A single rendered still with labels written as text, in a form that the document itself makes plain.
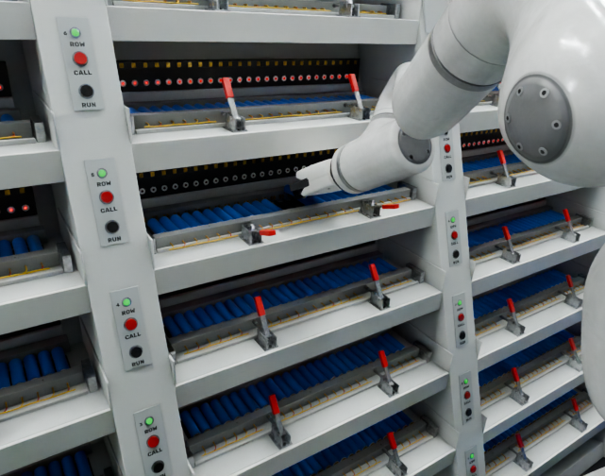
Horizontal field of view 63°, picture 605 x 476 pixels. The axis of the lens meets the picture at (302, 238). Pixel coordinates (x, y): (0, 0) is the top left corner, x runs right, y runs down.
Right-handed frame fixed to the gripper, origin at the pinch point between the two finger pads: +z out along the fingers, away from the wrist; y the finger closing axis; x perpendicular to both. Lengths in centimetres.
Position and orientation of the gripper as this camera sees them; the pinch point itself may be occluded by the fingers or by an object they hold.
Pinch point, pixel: (305, 189)
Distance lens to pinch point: 97.4
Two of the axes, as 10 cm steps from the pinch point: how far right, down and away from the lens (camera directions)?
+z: -4.8, 1.2, 8.7
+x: 2.2, 9.7, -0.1
